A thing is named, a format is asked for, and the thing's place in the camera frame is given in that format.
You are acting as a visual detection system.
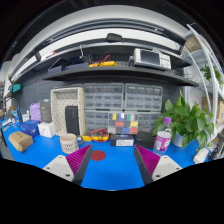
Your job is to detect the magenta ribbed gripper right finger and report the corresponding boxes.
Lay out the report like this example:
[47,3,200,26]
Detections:
[134,145,182,185]

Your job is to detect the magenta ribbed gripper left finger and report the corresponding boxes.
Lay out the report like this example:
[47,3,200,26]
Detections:
[44,145,92,185]

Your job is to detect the plastic bottle purple label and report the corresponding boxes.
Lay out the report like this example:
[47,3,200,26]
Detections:
[153,117,172,155]

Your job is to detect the beige patterned ceramic mug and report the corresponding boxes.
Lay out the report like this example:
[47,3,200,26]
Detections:
[60,133,83,154]

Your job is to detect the red round coaster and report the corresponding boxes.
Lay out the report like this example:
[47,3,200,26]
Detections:
[91,150,106,161]

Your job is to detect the black flat case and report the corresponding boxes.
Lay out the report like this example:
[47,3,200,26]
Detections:
[135,131,155,149]

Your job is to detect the small dark labelled box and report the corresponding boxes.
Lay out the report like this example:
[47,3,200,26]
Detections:
[110,134,134,147]

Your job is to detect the white small box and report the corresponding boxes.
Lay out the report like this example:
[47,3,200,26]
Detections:
[38,122,56,138]

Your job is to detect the white power adapter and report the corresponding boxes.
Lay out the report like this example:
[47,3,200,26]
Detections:
[193,148,209,164]

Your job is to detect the black rectangular speaker box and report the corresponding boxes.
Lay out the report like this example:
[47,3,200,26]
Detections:
[65,106,80,135]

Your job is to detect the clear box colourful parts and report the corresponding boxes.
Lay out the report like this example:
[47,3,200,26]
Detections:
[108,112,138,134]

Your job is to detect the green potted plant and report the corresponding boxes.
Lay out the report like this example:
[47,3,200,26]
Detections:
[153,94,214,149]

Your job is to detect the brown cardboard box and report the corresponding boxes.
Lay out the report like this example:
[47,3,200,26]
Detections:
[8,131,33,152]

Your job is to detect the blue transparent box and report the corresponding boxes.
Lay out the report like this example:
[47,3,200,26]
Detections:
[20,120,40,137]

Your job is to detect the grey drawer organizer right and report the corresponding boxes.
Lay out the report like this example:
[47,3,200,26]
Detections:
[124,83,163,132]

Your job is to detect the grey drawer organizer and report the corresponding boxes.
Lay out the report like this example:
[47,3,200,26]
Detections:
[84,83,123,132]
[124,83,163,132]

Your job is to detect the dark grey carton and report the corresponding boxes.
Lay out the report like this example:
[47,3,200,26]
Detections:
[40,99,52,123]

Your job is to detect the purple bag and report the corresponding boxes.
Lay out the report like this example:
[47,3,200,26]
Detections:
[30,103,41,121]

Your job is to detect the white pegboard tray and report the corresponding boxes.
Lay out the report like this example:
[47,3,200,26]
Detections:
[50,87,85,135]

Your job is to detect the grey drawer organizer left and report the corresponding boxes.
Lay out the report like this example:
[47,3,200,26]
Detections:
[84,83,123,132]

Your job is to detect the black shelf board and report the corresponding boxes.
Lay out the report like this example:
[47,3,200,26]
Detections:
[43,66,199,87]

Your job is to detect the yellow multimeter on shelf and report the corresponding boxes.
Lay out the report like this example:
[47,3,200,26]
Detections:
[89,55,117,67]

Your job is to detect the black lamp head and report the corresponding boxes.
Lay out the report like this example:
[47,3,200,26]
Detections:
[106,33,122,43]

